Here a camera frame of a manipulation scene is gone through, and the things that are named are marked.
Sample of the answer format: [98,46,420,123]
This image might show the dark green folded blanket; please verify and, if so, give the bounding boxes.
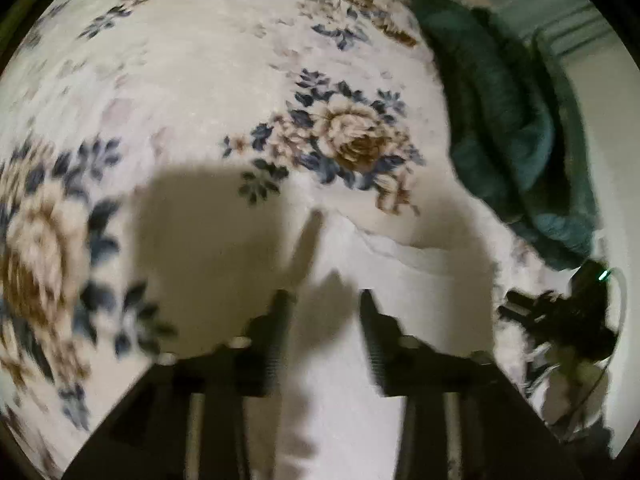
[407,0,602,272]

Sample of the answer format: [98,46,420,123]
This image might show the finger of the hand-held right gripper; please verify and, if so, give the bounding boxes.
[497,287,563,327]

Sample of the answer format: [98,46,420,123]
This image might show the floral bed sheet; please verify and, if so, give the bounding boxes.
[0,0,551,480]

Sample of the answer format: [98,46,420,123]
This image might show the white knit sweater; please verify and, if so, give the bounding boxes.
[277,210,556,480]

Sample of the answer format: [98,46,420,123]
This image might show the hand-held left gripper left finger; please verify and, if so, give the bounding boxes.
[65,287,297,480]

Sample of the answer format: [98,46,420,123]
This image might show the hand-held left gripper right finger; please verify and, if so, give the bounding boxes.
[359,288,586,480]

